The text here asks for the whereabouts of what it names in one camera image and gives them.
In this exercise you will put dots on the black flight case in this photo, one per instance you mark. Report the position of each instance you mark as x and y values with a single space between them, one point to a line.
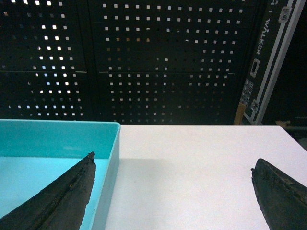
273 39

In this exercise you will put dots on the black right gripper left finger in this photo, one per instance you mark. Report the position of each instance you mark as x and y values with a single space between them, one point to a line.
60 205

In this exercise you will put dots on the black perforated metal panel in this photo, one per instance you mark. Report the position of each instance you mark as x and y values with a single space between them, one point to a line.
169 62

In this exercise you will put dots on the light turquoise plastic bin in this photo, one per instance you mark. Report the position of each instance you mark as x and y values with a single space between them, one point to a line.
34 153

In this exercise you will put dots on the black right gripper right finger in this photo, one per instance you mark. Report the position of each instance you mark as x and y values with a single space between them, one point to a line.
282 199

